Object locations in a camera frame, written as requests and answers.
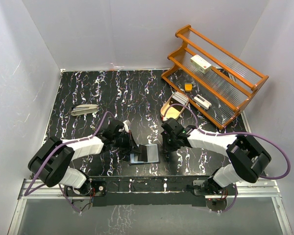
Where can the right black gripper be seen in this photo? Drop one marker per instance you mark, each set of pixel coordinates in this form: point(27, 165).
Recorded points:
point(167, 148)

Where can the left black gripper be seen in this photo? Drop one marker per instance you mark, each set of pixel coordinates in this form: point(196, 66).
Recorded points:
point(131, 147)

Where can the black leather card holder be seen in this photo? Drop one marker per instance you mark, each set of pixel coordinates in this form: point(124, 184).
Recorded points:
point(133, 158)

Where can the beige oval card tray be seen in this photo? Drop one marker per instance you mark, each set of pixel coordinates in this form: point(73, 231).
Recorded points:
point(171, 110)

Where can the stack of credit cards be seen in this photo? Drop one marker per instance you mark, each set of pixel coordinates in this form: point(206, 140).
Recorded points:
point(179, 98)

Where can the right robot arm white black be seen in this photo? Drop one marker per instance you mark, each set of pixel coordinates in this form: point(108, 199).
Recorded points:
point(248, 159)

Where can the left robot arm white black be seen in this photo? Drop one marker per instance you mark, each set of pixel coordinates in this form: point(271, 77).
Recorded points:
point(51, 163)

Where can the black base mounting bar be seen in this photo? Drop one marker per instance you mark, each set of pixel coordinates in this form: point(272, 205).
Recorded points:
point(158, 190)

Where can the white small device on shelf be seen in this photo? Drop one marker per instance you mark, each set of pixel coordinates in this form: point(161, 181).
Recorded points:
point(202, 102)

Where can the beige grey stapler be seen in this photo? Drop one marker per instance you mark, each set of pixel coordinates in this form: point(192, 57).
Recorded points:
point(83, 109)

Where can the orange small container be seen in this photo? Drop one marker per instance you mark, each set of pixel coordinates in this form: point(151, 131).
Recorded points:
point(188, 87)

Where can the orange wooden shelf rack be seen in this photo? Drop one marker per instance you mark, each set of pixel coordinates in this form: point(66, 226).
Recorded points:
point(229, 85)

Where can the white red small box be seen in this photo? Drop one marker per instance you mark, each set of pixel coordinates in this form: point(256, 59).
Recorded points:
point(200, 64)

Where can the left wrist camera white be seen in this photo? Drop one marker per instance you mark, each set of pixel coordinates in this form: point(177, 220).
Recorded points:
point(126, 125)

